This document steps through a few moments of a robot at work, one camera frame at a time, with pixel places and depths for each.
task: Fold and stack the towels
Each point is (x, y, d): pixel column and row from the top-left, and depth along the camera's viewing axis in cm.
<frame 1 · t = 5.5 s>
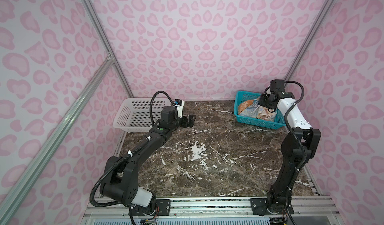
left hand: (190, 112, 84), fingers open
right hand: (263, 99, 93), fingers open
white plastic basket: (133, 114, 112), point 2 cm above the table
cream rabbit text towel: (252, 109, 106), point 9 cm above the table

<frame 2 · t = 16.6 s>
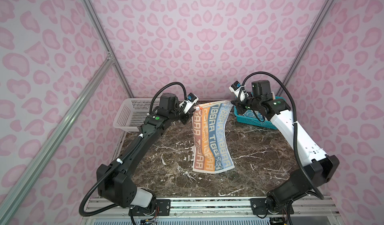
left hand: (193, 105, 76), fingers closed
right hand: (235, 98, 76), fingers closed
cream rabbit text towel: (213, 147, 90), point 6 cm above the table
the other named things where they were.

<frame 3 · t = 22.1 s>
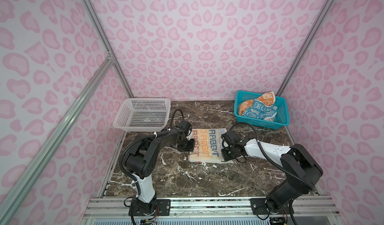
left hand: (194, 147, 93), fingers closed
right hand: (224, 155, 89), fingers closed
cream rabbit text towel: (208, 146, 95), point 2 cm above the table
orange patterned towel: (267, 99, 109), point 10 cm above the table
the other named things where they were.

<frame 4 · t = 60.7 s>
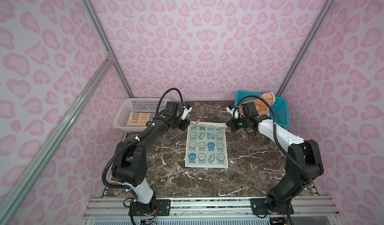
left hand: (189, 120, 89), fingers closed
right hand: (228, 121, 89), fingers closed
cream rabbit text towel: (139, 119, 110), on the table
teal patterned towel: (206, 145, 97), on the table
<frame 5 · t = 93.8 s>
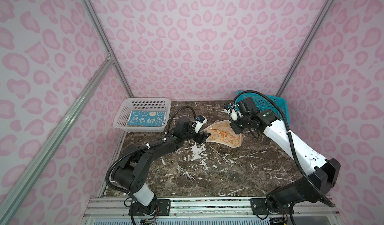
left hand: (207, 128, 86), fingers open
right hand: (234, 122, 78), fingers closed
orange patterned towel: (221, 133, 100), point 3 cm above the table
teal patterned towel: (142, 118, 108), point 3 cm above the table
